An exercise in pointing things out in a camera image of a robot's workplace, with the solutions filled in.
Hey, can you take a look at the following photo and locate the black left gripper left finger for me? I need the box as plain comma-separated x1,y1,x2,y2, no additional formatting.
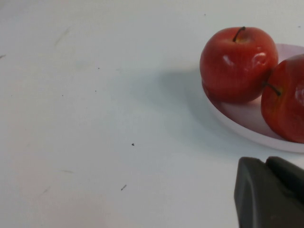
234,156,304,228

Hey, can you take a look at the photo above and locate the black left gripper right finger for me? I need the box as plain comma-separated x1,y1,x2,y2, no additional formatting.
265,156,304,205

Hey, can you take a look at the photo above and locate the red plastic apple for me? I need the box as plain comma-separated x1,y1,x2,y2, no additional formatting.
199,26,279,105
260,54,304,143

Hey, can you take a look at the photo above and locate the pink round plate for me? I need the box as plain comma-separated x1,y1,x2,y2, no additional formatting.
201,43,304,153

